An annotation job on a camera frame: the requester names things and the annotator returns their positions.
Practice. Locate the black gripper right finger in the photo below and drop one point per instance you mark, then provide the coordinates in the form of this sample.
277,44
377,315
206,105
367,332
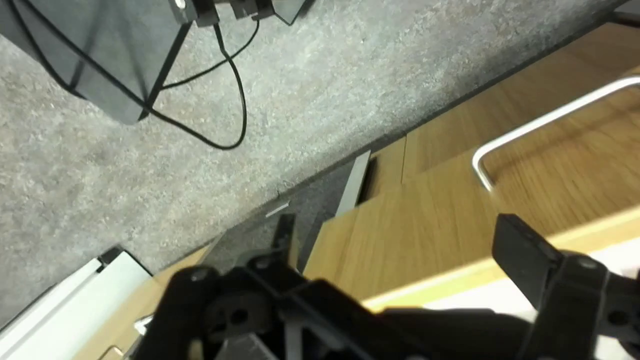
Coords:
576,298

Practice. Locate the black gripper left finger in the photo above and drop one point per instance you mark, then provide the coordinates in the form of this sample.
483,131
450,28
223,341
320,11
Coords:
262,298

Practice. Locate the wooden top drawer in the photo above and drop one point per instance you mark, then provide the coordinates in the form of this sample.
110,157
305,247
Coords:
572,174

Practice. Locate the black robot cart table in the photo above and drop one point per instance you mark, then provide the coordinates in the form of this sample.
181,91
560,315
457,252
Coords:
118,52

